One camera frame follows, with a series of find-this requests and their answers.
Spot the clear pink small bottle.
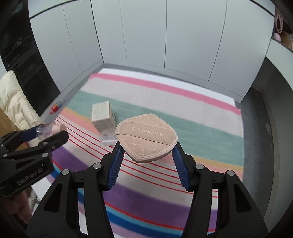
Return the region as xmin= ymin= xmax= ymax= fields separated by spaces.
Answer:
xmin=36 ymin=123 xmax=67 ymax=141

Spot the pink powder puff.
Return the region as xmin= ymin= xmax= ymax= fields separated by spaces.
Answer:
xmin=115 ymin=114 xmax=178 ymax=164

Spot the person left hand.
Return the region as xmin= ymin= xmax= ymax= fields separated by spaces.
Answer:
xmin=1 ymin=188 xmax=32 ymax=224

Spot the brown cardboard box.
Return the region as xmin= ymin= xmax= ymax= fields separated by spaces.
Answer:
xmin=0 ymin=109 xmax=20 ymax=137

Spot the small red toy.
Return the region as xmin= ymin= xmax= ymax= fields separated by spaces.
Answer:
xmin=50 ymin=99 xmax=64 ymax=115

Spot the cream padded armchair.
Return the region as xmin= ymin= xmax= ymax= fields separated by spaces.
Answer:
xmin=1 ymin=70 xmax=44 ymax=130

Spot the beige small carton box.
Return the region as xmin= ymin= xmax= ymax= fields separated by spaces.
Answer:
xmin=91 ymin=101 xmax=116 ymax=133

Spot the small white plastic piece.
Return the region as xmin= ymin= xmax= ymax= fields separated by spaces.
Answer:
xmin=99 ymin=130 xmax=118 ymax=146

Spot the striped colourful blanket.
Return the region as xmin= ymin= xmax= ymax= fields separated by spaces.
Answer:
xmin=33 ymin=69 xmax=244 ymax=237

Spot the shelf items pink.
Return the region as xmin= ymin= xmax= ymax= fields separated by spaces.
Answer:
xmin=273 ymin=8 xmax=292 ymax=50

